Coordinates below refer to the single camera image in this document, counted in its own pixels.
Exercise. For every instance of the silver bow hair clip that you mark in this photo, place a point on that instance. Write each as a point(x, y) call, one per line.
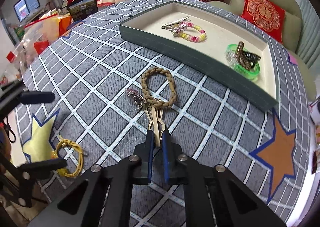
point(179, 30)

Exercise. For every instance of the pale green curtain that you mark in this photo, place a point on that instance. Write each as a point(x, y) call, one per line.
point(311, 31)

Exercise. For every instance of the black printed box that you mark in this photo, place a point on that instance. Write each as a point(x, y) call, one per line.
point(82, 8)

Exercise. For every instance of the green plastic bangle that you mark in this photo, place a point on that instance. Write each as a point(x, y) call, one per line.
point(247, 73)

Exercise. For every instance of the red embroidered cushion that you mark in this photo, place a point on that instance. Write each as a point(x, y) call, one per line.
point(262, 14)

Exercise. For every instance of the green armchair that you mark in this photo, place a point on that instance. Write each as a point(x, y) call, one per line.
point(292, 11)

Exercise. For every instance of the silver metal hair clip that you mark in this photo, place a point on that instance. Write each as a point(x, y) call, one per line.
point(175, 22)

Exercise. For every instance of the orange gift bag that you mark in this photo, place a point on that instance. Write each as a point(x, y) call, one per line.
point(57, 25)

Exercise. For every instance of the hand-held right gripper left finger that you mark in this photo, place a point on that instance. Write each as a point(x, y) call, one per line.
point(150, 142)

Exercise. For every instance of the black hair claw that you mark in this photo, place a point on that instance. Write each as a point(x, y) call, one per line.
point(252, 56)

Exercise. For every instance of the grey-green jewelry tray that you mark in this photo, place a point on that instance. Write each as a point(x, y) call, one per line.
point(200, 66)

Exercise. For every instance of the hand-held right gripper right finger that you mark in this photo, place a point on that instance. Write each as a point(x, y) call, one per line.
point(166, 147)

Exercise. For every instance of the silver pink charm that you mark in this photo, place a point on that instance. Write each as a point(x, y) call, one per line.
point(136, 98)

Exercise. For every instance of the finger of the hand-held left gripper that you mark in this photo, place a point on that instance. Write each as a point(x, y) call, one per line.
point(37, 97)
point(45, 165)

